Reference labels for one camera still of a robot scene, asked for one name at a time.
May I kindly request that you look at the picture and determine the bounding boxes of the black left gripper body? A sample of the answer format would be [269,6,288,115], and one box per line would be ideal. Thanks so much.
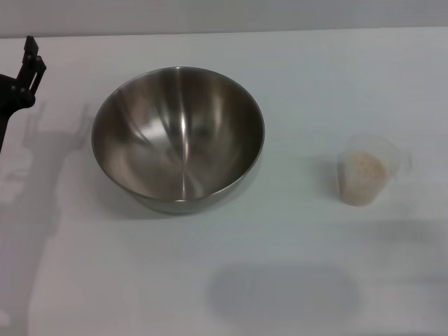
[0,73,15,152]

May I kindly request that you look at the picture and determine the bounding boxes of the stainless steel mixing bowl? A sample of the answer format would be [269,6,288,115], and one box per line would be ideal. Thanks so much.
[91,65,266,215]

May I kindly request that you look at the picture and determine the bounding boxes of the white rice grains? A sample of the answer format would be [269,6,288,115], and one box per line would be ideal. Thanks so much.
[341,150,388,206]

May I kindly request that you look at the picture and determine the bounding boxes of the clear plastic measuring cup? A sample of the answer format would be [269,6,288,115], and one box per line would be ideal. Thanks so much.
[336,134,413,208]

